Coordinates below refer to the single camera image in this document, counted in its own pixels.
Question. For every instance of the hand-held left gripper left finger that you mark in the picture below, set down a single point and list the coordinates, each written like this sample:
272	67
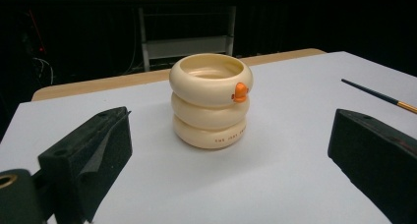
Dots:
85	158

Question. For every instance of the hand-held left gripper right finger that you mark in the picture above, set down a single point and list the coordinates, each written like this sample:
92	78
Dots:
377	158

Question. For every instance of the cream ringed duck pen holder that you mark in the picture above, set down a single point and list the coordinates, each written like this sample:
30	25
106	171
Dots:
209	96

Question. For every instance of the white table mat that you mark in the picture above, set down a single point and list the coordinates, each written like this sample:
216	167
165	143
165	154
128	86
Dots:
278	158

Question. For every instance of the desk with white metal frame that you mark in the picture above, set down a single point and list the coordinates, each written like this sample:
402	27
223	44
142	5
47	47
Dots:
187	47

